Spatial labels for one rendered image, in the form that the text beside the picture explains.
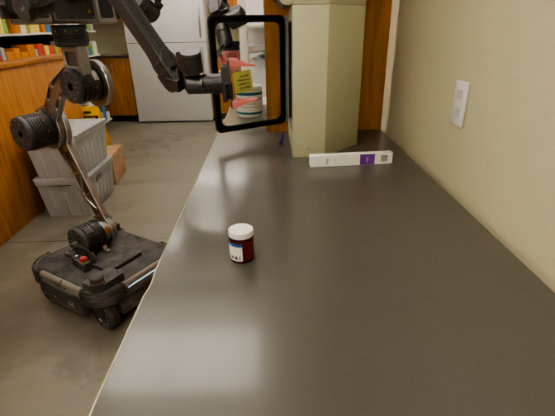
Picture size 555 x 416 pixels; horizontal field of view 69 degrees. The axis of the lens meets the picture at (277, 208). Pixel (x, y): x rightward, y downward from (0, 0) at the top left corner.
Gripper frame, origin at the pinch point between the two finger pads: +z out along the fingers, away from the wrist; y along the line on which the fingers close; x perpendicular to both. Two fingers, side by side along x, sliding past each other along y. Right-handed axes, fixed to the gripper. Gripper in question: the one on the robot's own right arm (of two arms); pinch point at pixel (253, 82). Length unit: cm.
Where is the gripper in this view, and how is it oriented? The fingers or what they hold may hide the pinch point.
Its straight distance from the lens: 124.6
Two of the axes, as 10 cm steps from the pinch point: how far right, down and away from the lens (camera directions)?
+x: -0.2, -4.1, 9.1
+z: 10.0, -0.3, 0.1
